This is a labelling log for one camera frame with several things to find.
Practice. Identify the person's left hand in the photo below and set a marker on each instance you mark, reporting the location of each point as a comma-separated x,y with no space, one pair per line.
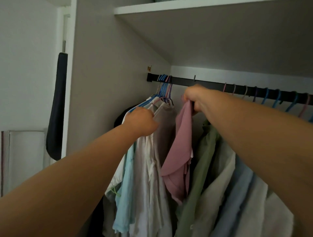
140,122

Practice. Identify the person's right hand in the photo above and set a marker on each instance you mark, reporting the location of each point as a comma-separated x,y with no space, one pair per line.
196,96

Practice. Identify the pink plastic hanger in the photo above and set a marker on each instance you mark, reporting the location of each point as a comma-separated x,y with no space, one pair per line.
224,86
305,105

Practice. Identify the beige plastic hanger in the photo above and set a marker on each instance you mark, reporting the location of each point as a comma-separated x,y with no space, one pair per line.
245,91
234,89

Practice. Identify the mauve pink shorts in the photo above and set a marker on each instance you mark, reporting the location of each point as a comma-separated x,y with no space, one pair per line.
181,146

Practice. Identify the white wardrobe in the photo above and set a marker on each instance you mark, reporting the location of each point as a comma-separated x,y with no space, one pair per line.
110,73

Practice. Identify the purple plastic hanger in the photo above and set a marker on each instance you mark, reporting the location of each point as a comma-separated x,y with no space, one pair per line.
255,94

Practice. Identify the clothes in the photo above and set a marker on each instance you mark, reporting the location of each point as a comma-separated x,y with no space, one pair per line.
141,183

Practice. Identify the green shorts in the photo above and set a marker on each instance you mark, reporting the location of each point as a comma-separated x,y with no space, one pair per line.
200,171

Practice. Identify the person's left forearm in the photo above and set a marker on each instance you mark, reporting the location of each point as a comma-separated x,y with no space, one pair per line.
61,190

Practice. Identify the person's right forearm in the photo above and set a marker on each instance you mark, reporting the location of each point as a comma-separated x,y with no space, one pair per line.
264,141

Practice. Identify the grey framed panel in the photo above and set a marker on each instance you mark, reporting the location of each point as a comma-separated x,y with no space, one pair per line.
24,158

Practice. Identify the black clothes rail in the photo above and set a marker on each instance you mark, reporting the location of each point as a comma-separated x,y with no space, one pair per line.
178,80

